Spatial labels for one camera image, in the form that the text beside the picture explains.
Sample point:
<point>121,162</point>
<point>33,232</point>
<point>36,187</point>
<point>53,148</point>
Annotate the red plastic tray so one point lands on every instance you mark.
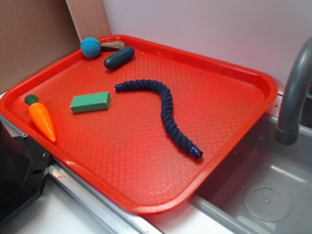
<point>124,151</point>

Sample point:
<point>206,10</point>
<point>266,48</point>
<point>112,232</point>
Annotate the green rectangular block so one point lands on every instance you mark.
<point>90,102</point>

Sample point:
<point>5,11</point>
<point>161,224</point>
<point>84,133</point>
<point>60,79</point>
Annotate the dark green capsule toy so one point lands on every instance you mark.
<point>119,58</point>

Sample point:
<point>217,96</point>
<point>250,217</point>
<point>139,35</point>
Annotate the brown wood piece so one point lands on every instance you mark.
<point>112,46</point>

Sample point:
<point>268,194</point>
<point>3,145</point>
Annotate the blue textured ball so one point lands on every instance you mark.
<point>90,47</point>

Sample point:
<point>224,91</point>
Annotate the orange toy carrot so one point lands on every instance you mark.
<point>40,116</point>

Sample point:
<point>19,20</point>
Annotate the grey plastic sink basin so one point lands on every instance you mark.
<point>262,187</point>

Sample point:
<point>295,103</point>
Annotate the grey sink faucet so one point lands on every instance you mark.
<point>296,105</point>

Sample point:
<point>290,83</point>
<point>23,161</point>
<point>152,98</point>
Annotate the brown cardboard panel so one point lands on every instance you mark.
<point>36,33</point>

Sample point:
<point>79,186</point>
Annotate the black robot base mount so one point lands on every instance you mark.
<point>24,164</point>

